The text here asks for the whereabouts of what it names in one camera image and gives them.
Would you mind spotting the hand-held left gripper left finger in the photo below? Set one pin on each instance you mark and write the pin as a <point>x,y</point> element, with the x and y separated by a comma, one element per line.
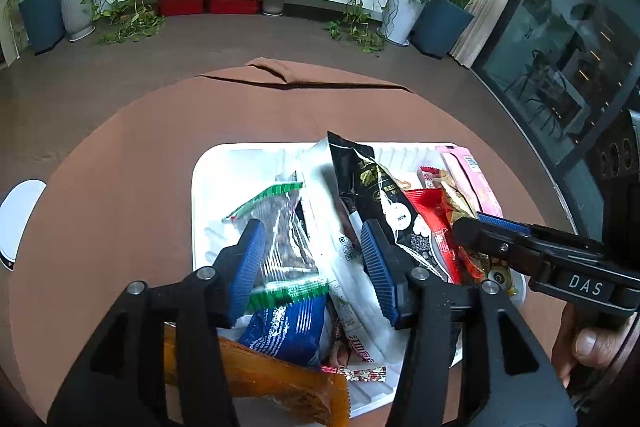
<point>247,267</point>

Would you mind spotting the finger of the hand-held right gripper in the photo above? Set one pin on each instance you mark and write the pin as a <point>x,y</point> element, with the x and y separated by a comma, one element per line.
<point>490,242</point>
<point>505,223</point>

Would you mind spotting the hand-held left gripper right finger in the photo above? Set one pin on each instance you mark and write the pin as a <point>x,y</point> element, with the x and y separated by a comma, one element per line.
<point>380,272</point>

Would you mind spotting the clear green-edged snack packet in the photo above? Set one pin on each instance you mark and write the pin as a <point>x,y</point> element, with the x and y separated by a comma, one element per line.
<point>282,237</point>

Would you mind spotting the gold snack packet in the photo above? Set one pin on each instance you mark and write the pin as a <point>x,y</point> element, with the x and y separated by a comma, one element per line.
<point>457,202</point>

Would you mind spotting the pink snack packet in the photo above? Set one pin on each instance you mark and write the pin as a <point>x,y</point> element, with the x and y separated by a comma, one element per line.
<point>475,179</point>

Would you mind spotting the red snack bag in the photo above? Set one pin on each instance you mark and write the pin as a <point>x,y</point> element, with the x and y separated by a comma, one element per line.
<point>430,217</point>

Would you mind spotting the red white stick snack packet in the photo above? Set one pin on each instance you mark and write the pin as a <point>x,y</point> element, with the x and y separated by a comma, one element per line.
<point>352,332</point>

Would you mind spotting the large white snack bag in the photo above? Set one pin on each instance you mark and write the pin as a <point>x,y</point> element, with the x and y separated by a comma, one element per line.
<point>325,217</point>

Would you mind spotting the black snack packet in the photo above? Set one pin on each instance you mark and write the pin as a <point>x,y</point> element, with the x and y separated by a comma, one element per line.
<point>380,192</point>

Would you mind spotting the white plastic tray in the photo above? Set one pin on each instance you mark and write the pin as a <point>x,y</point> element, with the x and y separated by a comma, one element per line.
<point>235,187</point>

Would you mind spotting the white red-print snack packet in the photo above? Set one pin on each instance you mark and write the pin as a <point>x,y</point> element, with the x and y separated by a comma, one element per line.
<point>427,177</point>

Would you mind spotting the small red patterned candy packet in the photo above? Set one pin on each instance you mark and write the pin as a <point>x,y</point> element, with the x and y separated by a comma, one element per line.
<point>357,374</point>

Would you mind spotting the orange snack packet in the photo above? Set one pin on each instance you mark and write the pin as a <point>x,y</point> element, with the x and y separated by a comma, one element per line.
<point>280,377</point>

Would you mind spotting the person's right hand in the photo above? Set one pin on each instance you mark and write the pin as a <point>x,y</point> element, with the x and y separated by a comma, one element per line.
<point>582,342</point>

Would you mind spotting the black patio chair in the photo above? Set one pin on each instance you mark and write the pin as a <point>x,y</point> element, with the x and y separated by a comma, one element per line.
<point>537,82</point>

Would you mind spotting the glass sliding door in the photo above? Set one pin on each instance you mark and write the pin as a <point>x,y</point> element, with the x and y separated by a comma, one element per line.
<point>565,32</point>

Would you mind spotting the bushy plant in white pot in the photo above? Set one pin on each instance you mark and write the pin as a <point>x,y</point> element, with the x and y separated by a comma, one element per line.
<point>402,19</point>

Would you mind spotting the small white pot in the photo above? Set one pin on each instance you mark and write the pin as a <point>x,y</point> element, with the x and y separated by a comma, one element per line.
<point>273,5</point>

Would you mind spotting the red storage box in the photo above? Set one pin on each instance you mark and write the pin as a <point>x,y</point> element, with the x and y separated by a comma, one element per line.
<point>181,5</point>
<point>234,4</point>

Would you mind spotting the small plant in white pot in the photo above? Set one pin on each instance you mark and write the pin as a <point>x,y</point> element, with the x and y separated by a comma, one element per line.
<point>77,14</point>

